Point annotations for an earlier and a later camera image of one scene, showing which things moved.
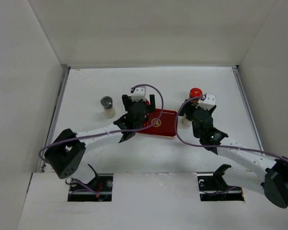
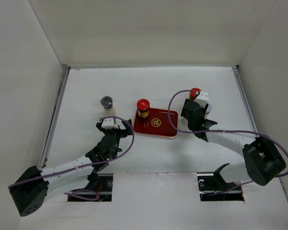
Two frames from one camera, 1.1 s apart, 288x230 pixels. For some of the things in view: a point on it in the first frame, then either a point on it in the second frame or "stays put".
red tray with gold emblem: x=166 y=126 stays put
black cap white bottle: x=185 y=121 stays put
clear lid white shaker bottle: x=107 y=103 stays put
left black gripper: x=127 y=101 → x=124 y=132
